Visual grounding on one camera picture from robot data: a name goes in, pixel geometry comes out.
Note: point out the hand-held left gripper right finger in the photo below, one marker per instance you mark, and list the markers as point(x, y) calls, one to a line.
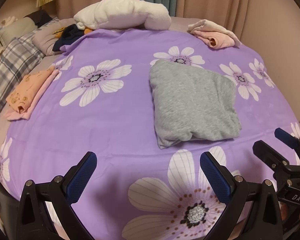
point(215, 177)

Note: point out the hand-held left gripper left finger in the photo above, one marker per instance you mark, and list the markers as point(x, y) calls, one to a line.
point(82, 175)

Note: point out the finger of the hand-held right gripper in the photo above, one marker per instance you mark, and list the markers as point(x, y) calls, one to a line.
point(267, 152)
point(286, 135)

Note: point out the grey printed sweatshirt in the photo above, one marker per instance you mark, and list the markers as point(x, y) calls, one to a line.
point(190, 100)

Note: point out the orange and pink folded clothes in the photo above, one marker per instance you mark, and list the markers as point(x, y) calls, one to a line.
point(40, 100)

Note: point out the pink and cream folded clothes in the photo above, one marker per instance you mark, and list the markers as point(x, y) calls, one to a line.
point(210, 26)

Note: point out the person's right hand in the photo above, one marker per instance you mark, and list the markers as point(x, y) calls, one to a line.
point(291, 213)

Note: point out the purple floral bed sheet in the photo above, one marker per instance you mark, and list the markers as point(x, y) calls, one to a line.
point(115, 120)

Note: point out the orange printed folded garment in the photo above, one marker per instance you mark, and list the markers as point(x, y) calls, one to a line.
point(27, 90)

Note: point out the pink folded garment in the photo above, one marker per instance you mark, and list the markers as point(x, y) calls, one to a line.
point(222, 40)

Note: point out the grey plaid blanket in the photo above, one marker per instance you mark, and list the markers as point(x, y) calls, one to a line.
point(12, 62)

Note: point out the navy garment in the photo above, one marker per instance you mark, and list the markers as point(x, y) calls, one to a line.
point(67, 36)

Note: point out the small orange object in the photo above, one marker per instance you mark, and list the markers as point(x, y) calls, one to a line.
point(88, 30)

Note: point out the gold hair clip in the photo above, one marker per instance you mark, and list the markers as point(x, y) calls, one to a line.
point(58, 31)

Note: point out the beige pillow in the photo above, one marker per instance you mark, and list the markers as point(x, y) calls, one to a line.
point(17, 28)

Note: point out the dark pillow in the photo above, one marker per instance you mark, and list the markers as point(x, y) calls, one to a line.
point(41, 16)

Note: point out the white fleece blanket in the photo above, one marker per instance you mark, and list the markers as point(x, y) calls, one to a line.
point(120, 12)

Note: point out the cream plush toy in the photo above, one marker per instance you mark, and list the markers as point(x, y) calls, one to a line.
point(7, 21)

